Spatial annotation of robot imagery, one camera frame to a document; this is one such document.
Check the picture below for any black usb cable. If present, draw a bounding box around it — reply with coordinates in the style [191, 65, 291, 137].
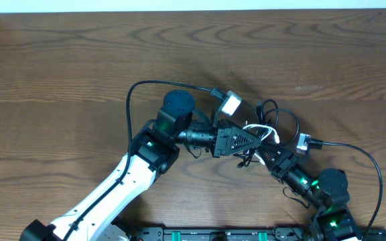
[236, 98, 301, 169]

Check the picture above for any white usb cable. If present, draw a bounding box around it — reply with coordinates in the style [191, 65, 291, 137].
[242, 123, 280, 165]

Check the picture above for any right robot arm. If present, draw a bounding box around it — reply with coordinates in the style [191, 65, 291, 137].
[257, 143, 365, 240]

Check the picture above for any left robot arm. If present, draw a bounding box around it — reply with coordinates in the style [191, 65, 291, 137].
[20, 90, 261, 240]

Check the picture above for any right camera black cable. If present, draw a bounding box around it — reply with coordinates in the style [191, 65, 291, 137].
[308, 139, 384, 241]

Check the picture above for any camera black cable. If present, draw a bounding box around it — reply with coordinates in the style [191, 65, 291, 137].
[308, 139, 384, 241]
[62, 79, 227, 241]

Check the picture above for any left camera black cable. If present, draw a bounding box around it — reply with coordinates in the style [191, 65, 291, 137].
[62, 79, 227, 241]

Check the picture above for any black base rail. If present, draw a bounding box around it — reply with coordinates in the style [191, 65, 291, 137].
[125, 226, 386, 241]

